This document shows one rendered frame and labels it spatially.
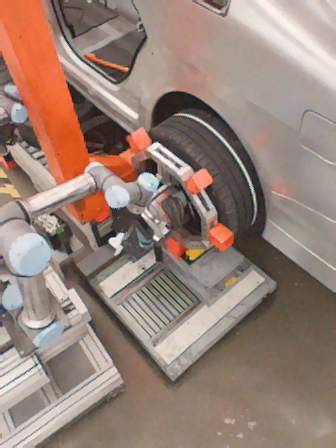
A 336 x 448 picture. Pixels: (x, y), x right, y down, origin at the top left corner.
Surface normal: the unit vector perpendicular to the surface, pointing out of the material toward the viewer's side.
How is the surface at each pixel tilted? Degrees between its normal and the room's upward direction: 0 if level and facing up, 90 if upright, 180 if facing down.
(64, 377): 0
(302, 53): 53
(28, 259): 82
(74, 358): 0
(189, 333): 0
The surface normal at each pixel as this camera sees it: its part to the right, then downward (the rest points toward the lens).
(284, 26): -0.54, 0.04
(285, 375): -0.07, -0.61
